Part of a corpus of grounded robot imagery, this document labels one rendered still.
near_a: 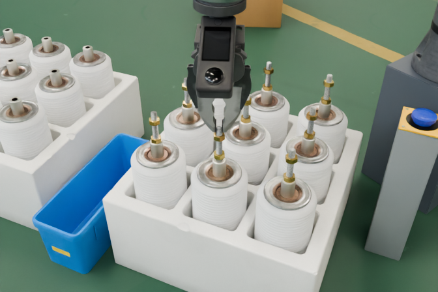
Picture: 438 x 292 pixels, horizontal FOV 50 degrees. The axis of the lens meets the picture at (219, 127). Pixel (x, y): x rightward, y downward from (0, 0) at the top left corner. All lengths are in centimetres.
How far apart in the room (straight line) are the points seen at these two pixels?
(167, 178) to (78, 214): 31
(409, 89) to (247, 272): 50
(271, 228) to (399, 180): 27
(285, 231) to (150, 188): 24
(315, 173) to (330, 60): 90
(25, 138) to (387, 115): 75
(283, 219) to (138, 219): 26
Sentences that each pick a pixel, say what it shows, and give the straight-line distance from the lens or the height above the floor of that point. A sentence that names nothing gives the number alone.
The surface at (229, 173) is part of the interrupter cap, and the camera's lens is 80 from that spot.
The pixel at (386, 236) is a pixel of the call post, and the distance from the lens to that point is 101.
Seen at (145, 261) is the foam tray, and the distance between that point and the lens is 94.
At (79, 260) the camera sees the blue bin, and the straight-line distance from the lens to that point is 97.
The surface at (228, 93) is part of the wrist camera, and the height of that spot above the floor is 47.
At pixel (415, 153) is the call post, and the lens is 87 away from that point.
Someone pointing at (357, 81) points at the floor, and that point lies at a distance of 158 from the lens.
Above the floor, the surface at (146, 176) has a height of 24.
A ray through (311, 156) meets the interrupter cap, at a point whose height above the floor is 25.
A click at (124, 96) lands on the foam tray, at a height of 16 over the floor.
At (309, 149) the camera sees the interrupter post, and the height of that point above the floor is 26.
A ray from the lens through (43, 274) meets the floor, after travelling 103.
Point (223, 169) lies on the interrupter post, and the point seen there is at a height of 27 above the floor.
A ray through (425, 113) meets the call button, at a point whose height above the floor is 33.
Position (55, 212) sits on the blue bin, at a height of 9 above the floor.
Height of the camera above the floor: 78
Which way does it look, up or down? 37 degrees down
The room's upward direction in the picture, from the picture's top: straight up
